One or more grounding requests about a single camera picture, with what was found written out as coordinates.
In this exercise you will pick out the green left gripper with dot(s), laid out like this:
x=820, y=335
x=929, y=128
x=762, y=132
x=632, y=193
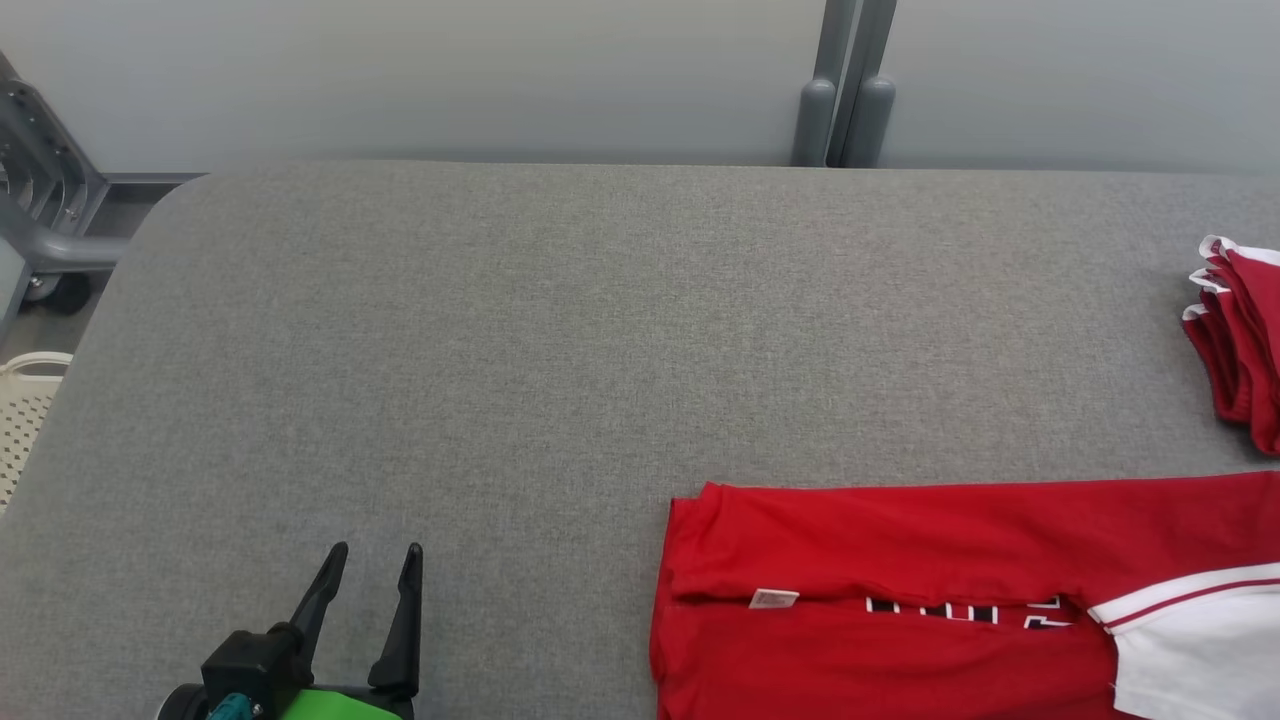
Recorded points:
x=340, y=706

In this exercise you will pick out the red jersey with white sleeves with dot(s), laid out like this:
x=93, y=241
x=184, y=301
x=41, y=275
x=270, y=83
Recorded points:
x=900, y=540

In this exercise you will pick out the red shorts with white stripe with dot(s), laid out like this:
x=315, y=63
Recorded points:
x=1245, y=340

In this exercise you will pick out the white plastic laundry basket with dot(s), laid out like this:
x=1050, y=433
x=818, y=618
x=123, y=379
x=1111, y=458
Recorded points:
x=25, y=420

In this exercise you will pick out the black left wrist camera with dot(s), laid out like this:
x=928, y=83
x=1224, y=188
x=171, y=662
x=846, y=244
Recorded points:
x=255, y=665

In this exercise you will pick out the grey metal wheeled frame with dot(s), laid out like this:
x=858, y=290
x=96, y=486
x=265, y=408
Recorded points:
x=50, y=210

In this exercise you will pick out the grey partition post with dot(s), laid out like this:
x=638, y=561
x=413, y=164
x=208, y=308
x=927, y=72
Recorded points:
x=845, y=100

